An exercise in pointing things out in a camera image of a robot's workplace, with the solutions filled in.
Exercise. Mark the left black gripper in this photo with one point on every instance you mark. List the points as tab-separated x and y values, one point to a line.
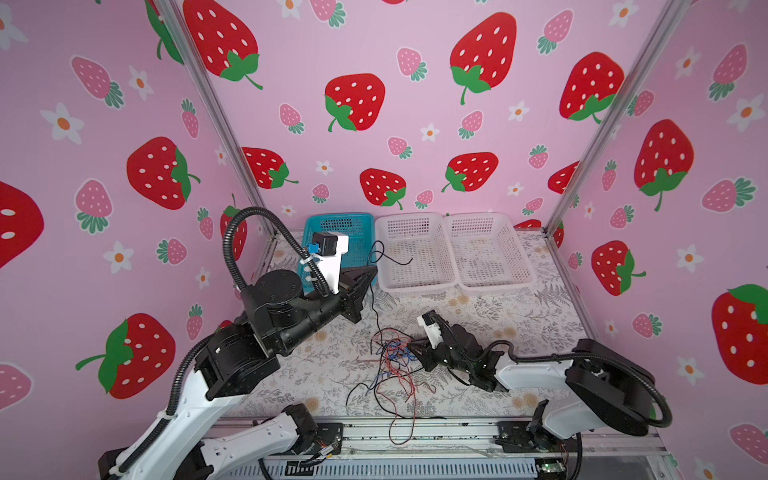
353	281

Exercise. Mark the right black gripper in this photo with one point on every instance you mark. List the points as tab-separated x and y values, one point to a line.
424	348

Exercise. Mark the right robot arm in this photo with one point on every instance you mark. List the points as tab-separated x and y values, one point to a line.
601	387

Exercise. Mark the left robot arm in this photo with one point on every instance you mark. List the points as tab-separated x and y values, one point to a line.
226	366

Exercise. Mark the teal plastic basket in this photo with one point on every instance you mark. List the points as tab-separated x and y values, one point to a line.
359	227

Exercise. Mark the middle white plastic basket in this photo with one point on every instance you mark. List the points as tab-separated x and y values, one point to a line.
418	258

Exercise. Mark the white plastic basket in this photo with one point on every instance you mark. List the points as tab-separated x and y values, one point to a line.
489	255
418	258

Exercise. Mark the floral table cloth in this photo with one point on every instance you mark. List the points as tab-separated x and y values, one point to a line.
337	372

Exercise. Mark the right white plastic basket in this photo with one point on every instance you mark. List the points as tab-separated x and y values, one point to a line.
489	255

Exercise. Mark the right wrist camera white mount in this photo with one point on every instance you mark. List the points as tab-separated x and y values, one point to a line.
432	323

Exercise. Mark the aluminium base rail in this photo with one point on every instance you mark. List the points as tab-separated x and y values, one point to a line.
466	448

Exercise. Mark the left corner aluminium post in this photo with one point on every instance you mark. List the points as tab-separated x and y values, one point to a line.
180	34

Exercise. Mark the corner aluminium post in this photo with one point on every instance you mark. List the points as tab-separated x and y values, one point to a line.
663	29
180	34

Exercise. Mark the right corner aluminium post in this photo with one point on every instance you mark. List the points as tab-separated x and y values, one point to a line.
663	29

